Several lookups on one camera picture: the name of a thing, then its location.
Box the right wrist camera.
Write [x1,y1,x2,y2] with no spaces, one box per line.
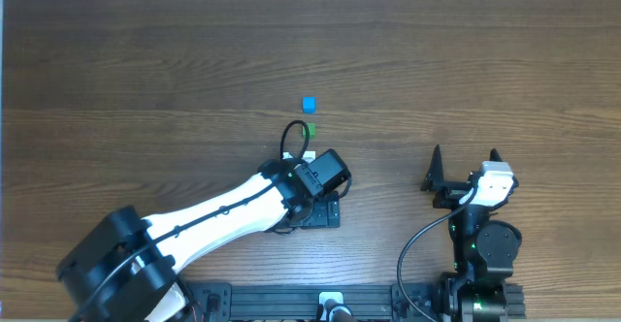
[467,161,515,209]

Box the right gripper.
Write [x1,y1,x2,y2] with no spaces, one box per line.
[420,144,504,210]

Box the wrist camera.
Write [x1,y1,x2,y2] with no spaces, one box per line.
[281,150,317,162]
[467,161,515,209]

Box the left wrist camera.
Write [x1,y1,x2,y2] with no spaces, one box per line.
[281,150,317,162]

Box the mounting rail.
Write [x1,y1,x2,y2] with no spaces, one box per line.
[186,281,528,322]

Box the black cable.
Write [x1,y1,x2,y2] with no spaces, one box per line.
[278,119,312,161]
[395,185,481,322]

